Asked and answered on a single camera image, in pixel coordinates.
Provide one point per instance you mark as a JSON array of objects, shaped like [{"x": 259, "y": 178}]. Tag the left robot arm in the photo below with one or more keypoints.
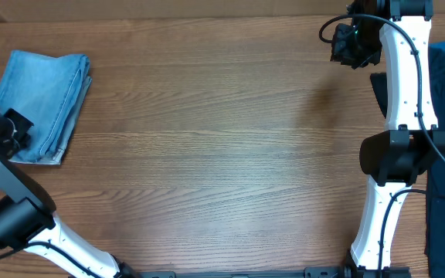
[{"x": 28, "y": 219}]

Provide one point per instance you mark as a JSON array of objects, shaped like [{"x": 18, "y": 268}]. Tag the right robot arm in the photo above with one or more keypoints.
[{"x": 411, "y": 141}]

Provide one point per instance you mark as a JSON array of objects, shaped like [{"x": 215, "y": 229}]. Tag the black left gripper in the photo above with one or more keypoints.
[{"x": 18, "y": 126}]

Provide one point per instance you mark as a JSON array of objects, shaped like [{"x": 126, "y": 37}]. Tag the folded light blue jeans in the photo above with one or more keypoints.
[{"x": 48, "y": 144}]

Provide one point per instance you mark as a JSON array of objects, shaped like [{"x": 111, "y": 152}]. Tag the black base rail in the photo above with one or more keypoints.
[{"x": 308, "y": 272}]

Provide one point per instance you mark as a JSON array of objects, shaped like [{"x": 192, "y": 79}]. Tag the medium blue denim jeans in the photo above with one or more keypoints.
[{"x": 42, "y": 87}]

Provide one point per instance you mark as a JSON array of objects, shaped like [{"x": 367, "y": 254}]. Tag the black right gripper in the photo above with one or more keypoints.
[{"x": 346, "y": 47}]

